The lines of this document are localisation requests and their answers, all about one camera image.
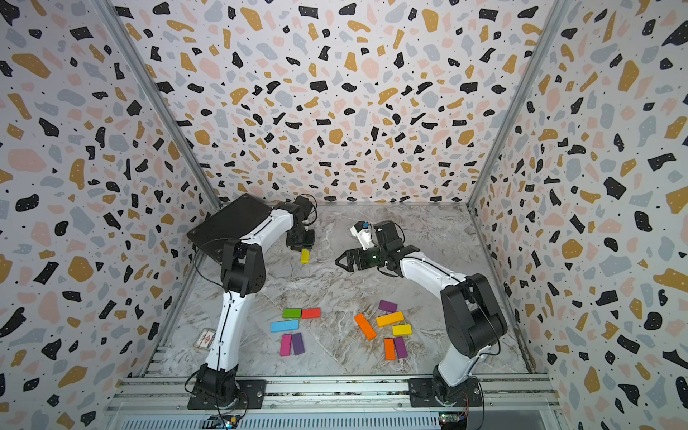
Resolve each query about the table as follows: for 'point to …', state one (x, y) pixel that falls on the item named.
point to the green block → (291, 313)
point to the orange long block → (365, 326)
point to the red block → (311, 313)
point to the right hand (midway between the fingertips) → (347, 259)
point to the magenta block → (286, 345)
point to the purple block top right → (388, 306)
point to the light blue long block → (284, 325)
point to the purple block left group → (297, 343)
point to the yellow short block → (402, 330)
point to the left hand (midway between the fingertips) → (311, 247)
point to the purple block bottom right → (400, 347)
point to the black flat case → (229, 223)
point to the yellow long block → (305, 256)
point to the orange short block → (389, 348)
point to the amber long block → (390, 319)
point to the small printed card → (204, 339)
